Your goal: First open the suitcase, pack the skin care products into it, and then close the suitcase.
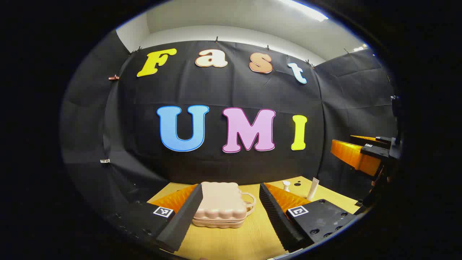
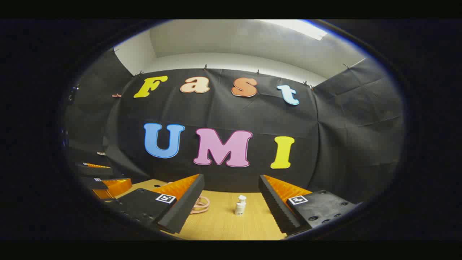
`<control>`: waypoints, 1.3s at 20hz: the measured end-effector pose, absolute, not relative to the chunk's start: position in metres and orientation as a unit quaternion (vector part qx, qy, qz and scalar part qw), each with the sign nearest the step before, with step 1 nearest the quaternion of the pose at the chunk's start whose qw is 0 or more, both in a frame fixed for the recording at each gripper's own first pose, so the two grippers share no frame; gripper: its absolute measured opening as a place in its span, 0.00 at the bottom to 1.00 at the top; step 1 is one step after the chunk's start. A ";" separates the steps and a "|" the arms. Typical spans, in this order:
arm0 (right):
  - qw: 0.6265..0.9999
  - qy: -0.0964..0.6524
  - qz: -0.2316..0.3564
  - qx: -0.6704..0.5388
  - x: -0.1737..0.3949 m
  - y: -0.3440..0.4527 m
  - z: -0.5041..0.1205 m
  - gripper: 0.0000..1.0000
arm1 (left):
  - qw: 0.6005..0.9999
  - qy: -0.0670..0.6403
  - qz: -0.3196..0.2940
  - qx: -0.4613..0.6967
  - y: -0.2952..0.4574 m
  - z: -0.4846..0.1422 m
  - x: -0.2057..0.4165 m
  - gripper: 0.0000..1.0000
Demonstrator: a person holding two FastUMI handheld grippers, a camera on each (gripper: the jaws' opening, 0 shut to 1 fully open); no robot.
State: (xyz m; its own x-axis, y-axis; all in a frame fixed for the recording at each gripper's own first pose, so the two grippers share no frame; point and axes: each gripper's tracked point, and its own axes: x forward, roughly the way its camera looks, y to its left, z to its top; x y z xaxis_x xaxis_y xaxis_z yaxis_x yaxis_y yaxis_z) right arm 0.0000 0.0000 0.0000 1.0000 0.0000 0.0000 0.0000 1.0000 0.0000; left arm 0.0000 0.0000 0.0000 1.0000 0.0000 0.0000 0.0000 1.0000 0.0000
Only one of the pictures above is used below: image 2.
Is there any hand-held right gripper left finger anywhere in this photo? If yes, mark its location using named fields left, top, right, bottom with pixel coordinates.
left=106, top=174, right=205, bottom=234

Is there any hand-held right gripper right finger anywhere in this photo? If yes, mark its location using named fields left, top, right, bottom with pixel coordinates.
left=258, top=175, right=361, bottom=235

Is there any pink suitcase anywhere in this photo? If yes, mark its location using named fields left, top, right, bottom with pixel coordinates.
left=191, top=196, right=210, bottom=215

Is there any white pump bottle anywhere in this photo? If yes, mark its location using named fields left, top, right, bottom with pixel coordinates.
left=235, top=195, right=247, bottom=216

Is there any black backdrop cloth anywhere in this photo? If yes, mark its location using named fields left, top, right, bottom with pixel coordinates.
left=63, top=49, right=405, bottom=203

